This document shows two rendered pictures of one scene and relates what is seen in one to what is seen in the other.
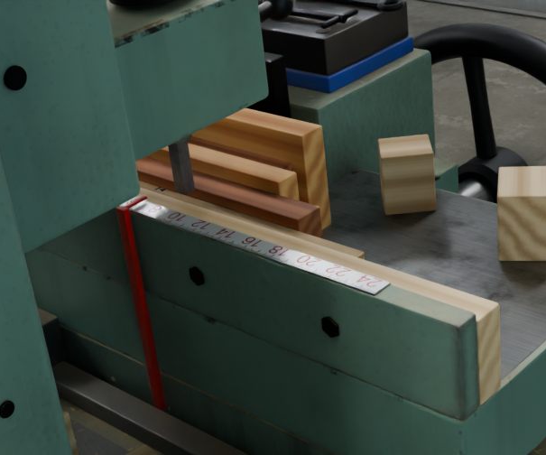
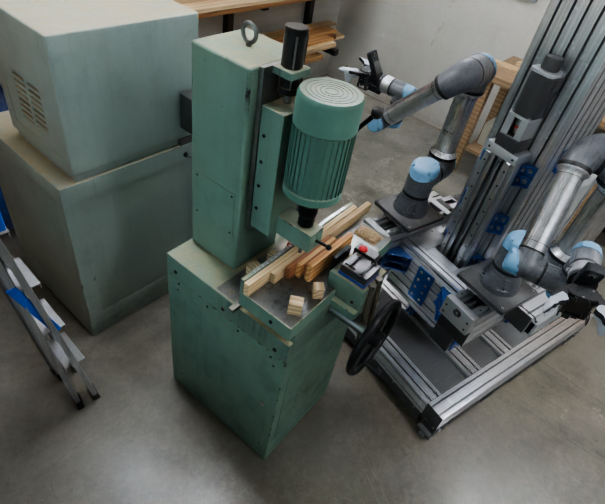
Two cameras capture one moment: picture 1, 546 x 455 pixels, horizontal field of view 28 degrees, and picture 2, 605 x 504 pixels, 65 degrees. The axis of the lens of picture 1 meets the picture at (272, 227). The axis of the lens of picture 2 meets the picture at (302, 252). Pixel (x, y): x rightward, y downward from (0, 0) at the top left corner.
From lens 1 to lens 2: 1.35 m
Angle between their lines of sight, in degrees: 62
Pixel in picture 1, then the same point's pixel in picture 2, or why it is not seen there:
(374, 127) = (342, 287)
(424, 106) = (357, 299)
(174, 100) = (289, 235)
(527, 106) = not seen: outside the picture
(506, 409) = (247, 300)
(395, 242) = (299, 290)
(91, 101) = (264, 219)
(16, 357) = (232, 229)
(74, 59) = (264, 213)
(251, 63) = (305, 245)
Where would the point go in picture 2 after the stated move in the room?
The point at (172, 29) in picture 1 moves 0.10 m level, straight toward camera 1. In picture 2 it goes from (293, 227) to (261, 227)
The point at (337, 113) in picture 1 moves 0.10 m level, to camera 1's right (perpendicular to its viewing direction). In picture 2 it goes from (334, 275) to (339, 299)
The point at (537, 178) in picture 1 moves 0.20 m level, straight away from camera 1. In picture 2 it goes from (297, 301) to (363, 315)
